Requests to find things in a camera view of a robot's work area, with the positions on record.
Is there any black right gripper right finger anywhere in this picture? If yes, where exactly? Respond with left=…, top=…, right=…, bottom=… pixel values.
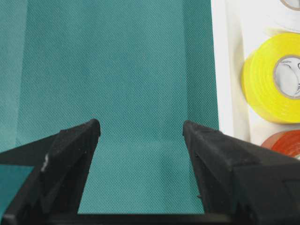
left=183, top=120, right=300, bottom=225

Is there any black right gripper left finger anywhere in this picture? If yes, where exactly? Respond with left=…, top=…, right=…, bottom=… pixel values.
left=0, top=119, right=101, bottom=225

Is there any red tape roll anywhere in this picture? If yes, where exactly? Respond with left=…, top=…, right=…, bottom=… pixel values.
left=261, top=129, right=300, bottom=160

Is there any yellow tape roll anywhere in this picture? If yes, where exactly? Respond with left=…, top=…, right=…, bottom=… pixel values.
left=240, top=33, right=300, bottom=124

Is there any white tape roll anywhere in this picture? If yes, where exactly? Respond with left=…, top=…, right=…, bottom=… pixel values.
left=266, top=0, right=300, bottom=33

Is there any white plastic case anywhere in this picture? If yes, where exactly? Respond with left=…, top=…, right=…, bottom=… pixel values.
left=211, top=0, right=300, bottom=146

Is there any green table cloth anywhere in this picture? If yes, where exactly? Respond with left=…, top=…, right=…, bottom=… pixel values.
left=0, top=0, right=218, bottom=214

